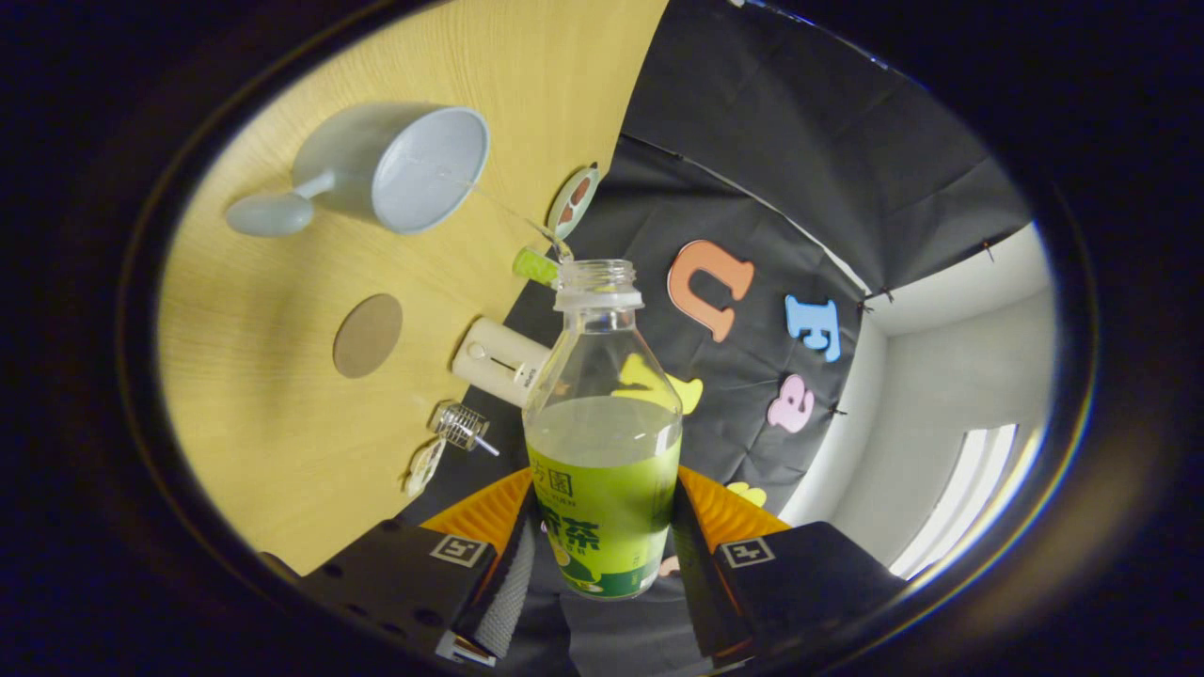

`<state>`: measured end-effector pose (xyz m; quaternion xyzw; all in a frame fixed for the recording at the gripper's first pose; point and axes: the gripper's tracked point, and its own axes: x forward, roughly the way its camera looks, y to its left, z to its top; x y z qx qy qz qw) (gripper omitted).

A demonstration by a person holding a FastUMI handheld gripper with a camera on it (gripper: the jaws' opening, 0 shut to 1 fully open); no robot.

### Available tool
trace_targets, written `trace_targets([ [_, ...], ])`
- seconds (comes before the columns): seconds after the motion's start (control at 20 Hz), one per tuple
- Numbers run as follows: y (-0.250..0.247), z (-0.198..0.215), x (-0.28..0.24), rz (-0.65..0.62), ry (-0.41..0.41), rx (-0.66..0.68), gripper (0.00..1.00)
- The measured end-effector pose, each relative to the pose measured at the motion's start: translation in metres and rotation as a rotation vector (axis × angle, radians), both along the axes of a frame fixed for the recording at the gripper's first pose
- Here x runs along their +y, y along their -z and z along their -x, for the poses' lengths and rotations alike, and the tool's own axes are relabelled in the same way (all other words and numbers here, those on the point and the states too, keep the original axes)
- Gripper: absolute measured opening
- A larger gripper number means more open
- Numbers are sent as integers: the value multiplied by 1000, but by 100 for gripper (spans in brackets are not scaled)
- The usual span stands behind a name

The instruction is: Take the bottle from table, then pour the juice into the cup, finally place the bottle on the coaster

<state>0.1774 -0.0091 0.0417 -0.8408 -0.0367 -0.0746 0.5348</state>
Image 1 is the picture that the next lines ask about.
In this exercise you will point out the white toaster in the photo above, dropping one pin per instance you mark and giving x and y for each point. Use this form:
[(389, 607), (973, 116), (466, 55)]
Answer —
[(494, 362)]

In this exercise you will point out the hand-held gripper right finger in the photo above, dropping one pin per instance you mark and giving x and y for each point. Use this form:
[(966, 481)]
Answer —
[(696, 592)]

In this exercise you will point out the white divided dish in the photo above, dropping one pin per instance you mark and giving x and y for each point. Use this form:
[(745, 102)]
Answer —
[(423, 467)]

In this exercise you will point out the brown meat piece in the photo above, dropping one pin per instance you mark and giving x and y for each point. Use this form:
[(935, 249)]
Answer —
[(567, 215), (581, 191)]

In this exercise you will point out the ceiling light panel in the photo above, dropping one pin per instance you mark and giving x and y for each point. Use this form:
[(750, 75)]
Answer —
[(959, 498)]

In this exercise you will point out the small clear green drink bottle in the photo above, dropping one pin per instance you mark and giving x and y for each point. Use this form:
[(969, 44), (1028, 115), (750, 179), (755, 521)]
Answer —
[(534, 266)]

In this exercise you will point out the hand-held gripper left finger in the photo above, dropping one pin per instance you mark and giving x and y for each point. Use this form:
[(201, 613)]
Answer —
[(508, 592)]

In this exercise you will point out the green label juice bottle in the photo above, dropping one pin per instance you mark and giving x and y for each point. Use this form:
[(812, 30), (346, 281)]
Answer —
[(602, 508)]

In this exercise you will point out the round brown coaster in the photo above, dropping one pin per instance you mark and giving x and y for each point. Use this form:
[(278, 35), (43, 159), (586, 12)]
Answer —
[(368, 336)]

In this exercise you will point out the wooden table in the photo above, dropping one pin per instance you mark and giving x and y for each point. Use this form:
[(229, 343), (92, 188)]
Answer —
[(282, 423)]

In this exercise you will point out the white cup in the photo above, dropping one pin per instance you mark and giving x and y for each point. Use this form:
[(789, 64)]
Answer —
[(339, 169)]

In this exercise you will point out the pale green plate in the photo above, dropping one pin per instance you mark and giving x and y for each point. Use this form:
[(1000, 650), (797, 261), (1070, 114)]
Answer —
[(557, 193)]

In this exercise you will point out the white straw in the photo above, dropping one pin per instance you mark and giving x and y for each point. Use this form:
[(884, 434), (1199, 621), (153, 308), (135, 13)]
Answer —
[(487, 446)]

